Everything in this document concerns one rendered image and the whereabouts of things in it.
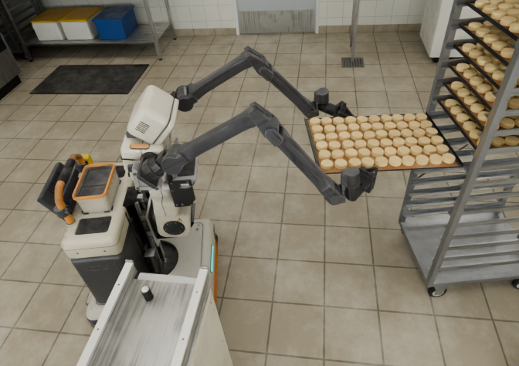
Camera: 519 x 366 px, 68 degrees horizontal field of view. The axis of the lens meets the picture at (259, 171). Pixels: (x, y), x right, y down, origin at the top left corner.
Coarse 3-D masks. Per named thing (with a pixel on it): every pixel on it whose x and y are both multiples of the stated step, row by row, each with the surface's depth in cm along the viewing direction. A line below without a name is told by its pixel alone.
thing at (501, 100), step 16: (512, 64) 126; (512, 80) 128; (496, 112) 137; (496, 128) 141; (480, 144) 148; (480, 160) 152; (464, 192) 163; (448, 224) 180; (448, 240) 185; (432, 272) 203
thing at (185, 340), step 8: (200, 272) 139; (208, 272) 140; (200, 280) 136; (208, 280) 141; (200, 288) 134; (192, 296) 132; (200, 296) 132; (192, 304) 129; (200, 304) 133; (192, 312) 127; (200, 312) 133; (184, 320) 125; (192, 320) 125; (184, 328) 123; (192, 328) 125; (184, 336) 121; (192, 336) 126; (184, 344) 119; (176, 352) 118; (184, 352) 118; (176, 360) 116; (184, 360) 118
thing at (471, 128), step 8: (448, 104) 179; (456, 104) 181; (456, 112) 174; (464, 112) 176; (456, 120) 171; (464, 120) 169; (472, 120) 171; (464, 128) 166; (472, 128) 164; (480, 128) 165; (472, 136) 161; (504, 136) 160; (512, 136) 158; (496, 144) 156; (504, 144) 157; (512, 144) 155
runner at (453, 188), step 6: (444, 186) 225; (450, 186) 225; (456, 186) 225; (486, 186) 226; (492, 186) 226; (498, 186) 226; (504, 186) 225; (510, 186) 225; (516, 186) 225; (408, 192) 226; (414, 192) 227; (420, 192) 227; (426, 192) 226; (432, 192) 226; (438, 192) 226; (444, 192) 225; (450, 192) 225
